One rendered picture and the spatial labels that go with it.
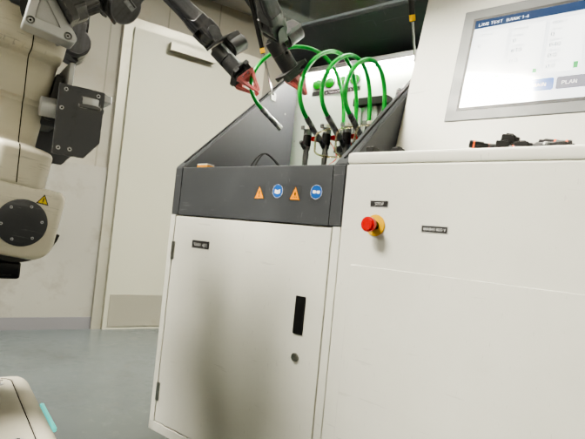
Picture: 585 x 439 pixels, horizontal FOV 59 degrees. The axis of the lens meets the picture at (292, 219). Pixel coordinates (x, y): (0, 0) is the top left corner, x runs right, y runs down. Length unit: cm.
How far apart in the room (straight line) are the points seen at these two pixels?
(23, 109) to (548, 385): 124
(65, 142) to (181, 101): 273
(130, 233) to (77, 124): 252
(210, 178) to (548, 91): 98
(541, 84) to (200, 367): 124
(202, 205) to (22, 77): 65
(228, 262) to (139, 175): 229
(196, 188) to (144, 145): 213
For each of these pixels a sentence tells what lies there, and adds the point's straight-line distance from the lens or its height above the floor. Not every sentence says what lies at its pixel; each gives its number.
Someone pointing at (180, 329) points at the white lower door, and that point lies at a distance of 173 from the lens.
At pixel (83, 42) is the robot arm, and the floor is 124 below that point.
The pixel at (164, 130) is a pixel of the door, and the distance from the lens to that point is 387.
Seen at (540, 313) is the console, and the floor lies 65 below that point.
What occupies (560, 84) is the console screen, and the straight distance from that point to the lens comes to 144.
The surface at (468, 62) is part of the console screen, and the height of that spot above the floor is 128.
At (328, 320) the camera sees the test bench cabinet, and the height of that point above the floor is 55.
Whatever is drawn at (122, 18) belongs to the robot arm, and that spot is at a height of 119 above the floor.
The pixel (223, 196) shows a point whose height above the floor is 86.
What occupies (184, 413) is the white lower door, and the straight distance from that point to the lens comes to 175.
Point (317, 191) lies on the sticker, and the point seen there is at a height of 88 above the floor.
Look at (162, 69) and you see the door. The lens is 395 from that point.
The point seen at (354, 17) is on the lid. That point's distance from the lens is 197.
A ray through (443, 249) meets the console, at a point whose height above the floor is 76.
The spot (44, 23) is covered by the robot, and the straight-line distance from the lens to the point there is 120.
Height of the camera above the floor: 75
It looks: 2 degrees up
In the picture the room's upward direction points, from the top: 6 degrees clockwise
